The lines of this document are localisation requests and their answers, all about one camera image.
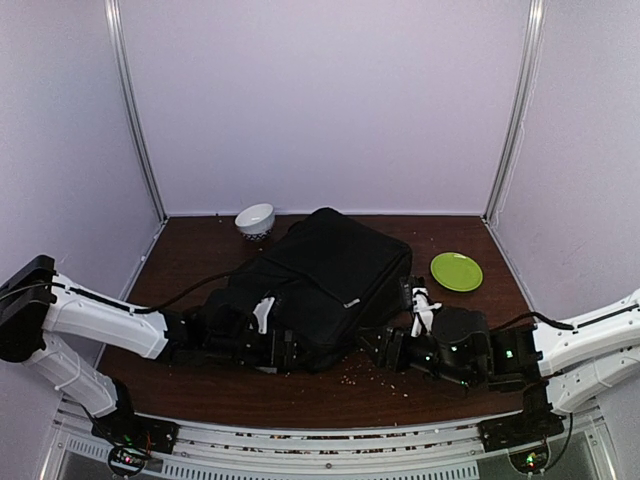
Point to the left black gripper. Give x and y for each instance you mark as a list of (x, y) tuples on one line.
[(284, 360)]

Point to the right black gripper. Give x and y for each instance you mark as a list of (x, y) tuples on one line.
[(393, 340)]

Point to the black student backpack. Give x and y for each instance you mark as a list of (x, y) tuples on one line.
[(331, 276)]

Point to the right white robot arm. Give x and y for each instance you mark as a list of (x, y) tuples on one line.
[(570, 360)]

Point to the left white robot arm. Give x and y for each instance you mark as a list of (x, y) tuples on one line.
[(38, 305)]

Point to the green round plate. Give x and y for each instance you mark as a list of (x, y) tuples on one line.
[(456, 272)]

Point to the white patterned ceramic bowl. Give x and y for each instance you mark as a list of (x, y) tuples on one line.
[(256, 222)]

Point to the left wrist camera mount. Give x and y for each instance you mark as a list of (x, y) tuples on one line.
[(261, 313)]

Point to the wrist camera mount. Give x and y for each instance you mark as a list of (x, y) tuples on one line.
[(261, 313), (417, 301)]

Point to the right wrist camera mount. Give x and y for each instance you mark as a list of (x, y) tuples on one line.
[(417, 301)]

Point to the front aluminium rail base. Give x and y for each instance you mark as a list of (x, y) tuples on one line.
[(445, 450)]

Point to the right aluminium frame post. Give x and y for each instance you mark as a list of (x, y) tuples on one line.
[(524, 85)]

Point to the aluminium frame post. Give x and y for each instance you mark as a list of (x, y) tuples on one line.
[(524, 85), (117, 39)]

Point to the left aluminium frame post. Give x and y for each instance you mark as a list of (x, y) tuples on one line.
[(117, 39)]

